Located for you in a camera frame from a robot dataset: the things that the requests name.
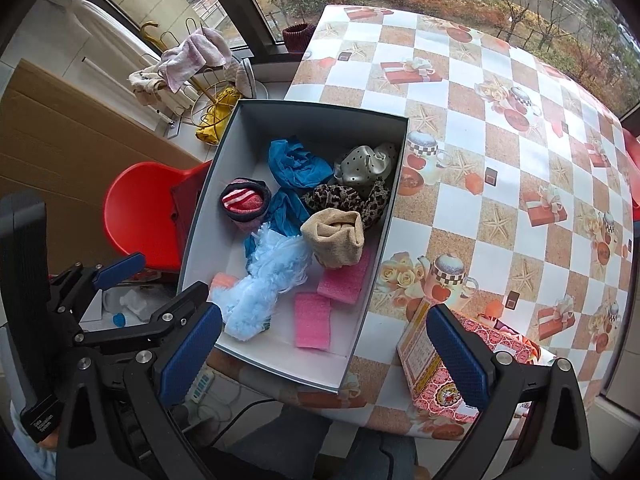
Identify leopard print scrunchie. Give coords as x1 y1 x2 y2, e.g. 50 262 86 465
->
300 177 393 231

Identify light blue fluffy scrunchie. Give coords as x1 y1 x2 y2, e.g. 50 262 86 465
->
210 222 313 343

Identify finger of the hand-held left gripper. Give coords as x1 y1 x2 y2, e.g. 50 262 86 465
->
70 281 210 357
47 252 147 321

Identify white curtain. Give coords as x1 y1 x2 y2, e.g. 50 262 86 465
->
55 0 168 128

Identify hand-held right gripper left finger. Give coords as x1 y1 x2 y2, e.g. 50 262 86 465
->
55 303 224 480

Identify yellow cloth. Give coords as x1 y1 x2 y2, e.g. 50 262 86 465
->
195 86 240 147

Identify cream hanging cloth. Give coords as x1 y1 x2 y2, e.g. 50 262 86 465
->
128 65 171 107

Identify black power cable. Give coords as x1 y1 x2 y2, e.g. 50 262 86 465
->
200 397 281 451

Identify red plastic basin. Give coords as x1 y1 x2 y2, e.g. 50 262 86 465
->
620 127 640 221

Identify grey cardboard box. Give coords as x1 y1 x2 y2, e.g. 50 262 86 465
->
176 99 411 395

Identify red plastic chair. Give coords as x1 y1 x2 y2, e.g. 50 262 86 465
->
103 161 213 273

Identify pink striped sock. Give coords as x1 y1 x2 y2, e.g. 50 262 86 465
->
219 176 275 233

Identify tan sock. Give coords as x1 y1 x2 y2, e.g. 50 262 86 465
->
300 207 366 270

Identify gold wire rack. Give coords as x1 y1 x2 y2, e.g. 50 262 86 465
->
137 17 241 131

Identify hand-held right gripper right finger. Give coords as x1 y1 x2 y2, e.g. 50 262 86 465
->
426 303 592 480

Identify brown cardboard sheet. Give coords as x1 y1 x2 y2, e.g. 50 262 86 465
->
0 58 201 271

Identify cream polka dot scrunchie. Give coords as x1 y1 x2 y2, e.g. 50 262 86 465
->
332 142 398 196

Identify red patterned carton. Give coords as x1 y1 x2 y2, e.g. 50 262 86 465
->
396 295 543 418

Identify pink sponge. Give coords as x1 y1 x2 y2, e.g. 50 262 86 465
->
293 291 333 351
316 245 376 306

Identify white power strip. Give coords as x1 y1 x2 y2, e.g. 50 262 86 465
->
185 367 216 406

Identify blue cloth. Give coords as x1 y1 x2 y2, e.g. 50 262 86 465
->
243 136 335 261

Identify checkered patterned tablecloth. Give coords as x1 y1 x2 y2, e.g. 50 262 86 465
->
207 4 636 441

